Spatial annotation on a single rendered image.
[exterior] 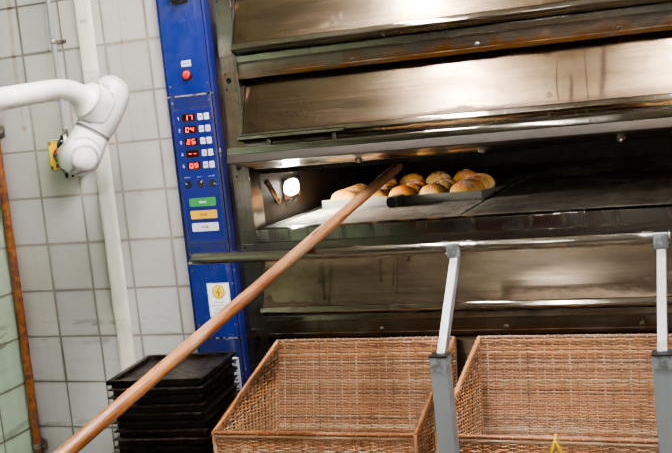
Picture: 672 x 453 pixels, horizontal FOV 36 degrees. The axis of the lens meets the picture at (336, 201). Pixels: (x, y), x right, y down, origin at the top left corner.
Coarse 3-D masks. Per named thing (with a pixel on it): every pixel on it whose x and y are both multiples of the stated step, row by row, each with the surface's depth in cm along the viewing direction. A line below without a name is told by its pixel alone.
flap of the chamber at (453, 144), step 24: (648, 120) 254; (360, 144) 281; (384, 144) 278; (408, 144) 276; (432, 144) 274; (456, 144) 271; (480, 144) 272; (504, 144) 274; (528, 144) 277; (552, 144) 279; (264, 168) 312
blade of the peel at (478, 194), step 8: (448, 192) 335; (456, 192) 334; (464, 192) 333; (472, 192) 332; (480, 192) 331; (488, 192) 339; (328, 200) 350; (336, 200) 349; (344, 200) 348; (368, 200) 345; (376, 200) 344; (384, 200) 343; (408, 200) 340; (416, 200) 339; (424, 200) 338; (432, 200) 337; (440, 200) 336; (448, 200) 335; (456, 200) 334; (328, 208) 350
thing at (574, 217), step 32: (320, 224) 309; (352, 224) 301; (384, 224) 297; (416, 224) 294; (448, 224) 290; (480, 224) 287; (512, 224) 284; (544, 224) 281; (576, 224) 278; (608, 224) 275
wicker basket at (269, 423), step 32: (288, 352) 308; (320, 352) 305; (352, 352) 301; (384, 352) 298; (416, 352) 295; (256, 384) 294; (288, 384) 307; (320, 384) 303; (352, 384) 300; (384, 384) 296; (416, 384) 293; (224, 416) 274; (256, 416) 292; (288, 416) 305; (320, 416) 302; (352, 416) 298; (384, 416) 295; (416, 416) 292; (224, 448) 267; (256, 448) 264; (288, 448) 261; (320, 448) 289; (352, 448) 255; (384, 448) 253; (416, 448) 249
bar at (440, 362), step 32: (192, 256) 278; (224, 256) 274; (256, 256) 271; (320, 256) 264; (352, 256) 262; (448, 256) 252; (448, 288) 246; (448, 320) 240; (448, 352) 235; (448, 384) 233; (448, 416) 234; (448, 448) 235
